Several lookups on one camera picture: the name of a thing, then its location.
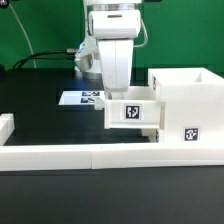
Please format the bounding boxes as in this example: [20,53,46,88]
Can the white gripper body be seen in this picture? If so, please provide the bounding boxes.
[98,39,133,92]

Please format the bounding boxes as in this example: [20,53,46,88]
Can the white drawer tray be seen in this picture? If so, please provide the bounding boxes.
[94,86,162,129]
[141,129,163,143]

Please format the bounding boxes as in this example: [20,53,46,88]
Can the white drawer cabinet box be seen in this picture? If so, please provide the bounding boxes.
[148,68,224,143]

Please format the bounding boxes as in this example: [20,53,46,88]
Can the white front drawer tray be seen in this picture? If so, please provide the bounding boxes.
[141,129,163,143]

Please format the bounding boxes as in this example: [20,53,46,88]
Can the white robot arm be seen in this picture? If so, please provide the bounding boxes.
[75,0,143,92]

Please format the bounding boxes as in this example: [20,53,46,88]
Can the printed marker sheet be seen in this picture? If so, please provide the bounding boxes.
[59,90,104,105]

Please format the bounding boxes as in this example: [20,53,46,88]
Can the white U-shaped border fence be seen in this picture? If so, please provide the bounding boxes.
[0,114,224,171]

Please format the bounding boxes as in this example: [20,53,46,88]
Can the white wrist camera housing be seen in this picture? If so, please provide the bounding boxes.
[88,10,141,39]

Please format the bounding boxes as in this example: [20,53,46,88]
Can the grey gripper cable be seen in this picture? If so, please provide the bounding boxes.
[133,18,148,49]

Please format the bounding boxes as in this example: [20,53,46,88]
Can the black cable bundle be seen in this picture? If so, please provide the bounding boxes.
[12,48,81,70]

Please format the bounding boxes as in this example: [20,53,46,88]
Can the thin white cable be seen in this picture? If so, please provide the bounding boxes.
[8,3,38,69]

